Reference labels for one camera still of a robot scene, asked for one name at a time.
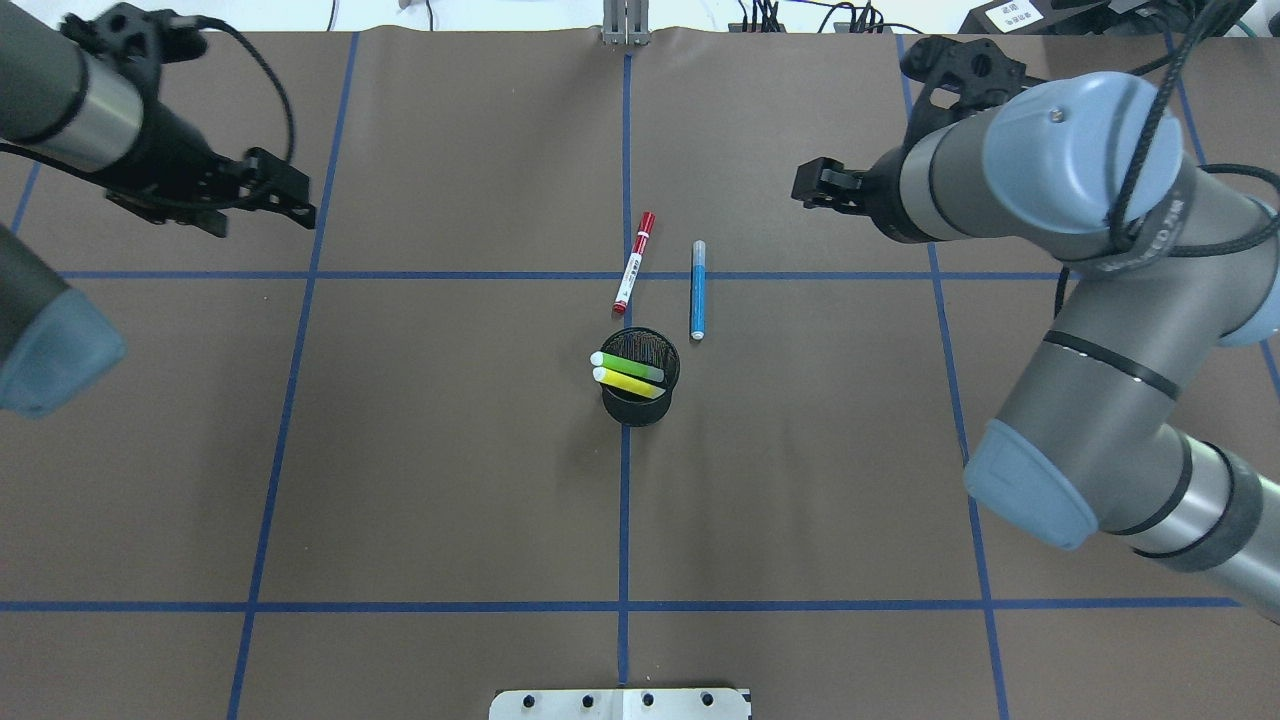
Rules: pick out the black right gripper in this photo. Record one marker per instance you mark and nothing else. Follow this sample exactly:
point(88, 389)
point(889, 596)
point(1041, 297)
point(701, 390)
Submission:
point(884, 190)

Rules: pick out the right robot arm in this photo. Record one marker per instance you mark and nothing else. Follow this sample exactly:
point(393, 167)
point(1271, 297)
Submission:
point(1172, 264)

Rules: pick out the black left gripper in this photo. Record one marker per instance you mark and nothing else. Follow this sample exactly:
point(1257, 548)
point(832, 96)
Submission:
point(172, 152)

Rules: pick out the yellow highlighter pen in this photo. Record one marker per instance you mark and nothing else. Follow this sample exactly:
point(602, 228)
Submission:
point(626, 383)

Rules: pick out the green marker pen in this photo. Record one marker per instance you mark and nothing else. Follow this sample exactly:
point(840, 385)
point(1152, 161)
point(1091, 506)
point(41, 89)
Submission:
point(618, 364)

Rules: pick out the black box with label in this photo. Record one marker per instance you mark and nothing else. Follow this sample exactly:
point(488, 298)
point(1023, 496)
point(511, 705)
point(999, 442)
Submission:
point(1004, 18)

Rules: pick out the red white marker pen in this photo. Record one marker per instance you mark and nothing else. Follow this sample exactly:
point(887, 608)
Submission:
point(628, 280)

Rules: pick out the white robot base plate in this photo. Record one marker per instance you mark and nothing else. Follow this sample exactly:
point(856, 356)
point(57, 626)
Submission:
point(623, 703)

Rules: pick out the blue highlighter pen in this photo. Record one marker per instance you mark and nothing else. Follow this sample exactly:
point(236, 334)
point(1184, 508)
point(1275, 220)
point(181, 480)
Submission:
point(698, 291)

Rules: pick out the black mesh pen holder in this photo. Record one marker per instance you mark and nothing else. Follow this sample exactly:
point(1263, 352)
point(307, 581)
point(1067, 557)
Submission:
point(649, 347)

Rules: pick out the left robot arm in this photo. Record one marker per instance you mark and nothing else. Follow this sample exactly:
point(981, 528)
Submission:
point(84, 98)

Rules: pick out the grey aluminium post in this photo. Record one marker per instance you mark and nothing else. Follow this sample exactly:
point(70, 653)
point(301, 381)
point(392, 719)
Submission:
point(626, 23)

